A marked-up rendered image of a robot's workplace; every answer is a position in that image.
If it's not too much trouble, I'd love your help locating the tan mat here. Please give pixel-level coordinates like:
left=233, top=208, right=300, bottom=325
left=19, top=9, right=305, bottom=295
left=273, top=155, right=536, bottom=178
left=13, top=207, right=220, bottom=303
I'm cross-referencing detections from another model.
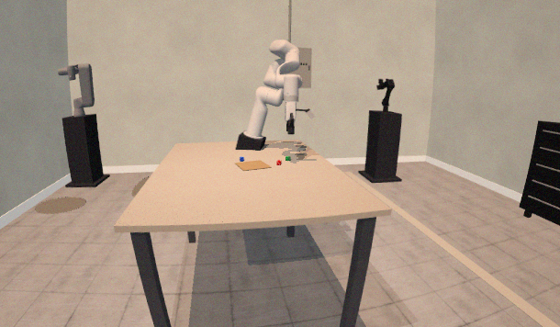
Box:
left=235, top=160, right=272, bottom=171

